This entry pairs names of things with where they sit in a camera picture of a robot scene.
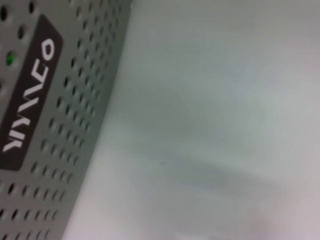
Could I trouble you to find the green toy brick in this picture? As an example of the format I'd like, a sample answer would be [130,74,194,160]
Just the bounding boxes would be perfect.
[5,51,15,67]

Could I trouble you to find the grey perforated storage bin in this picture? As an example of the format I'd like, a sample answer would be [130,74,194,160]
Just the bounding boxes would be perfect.
[0,0,133,240]

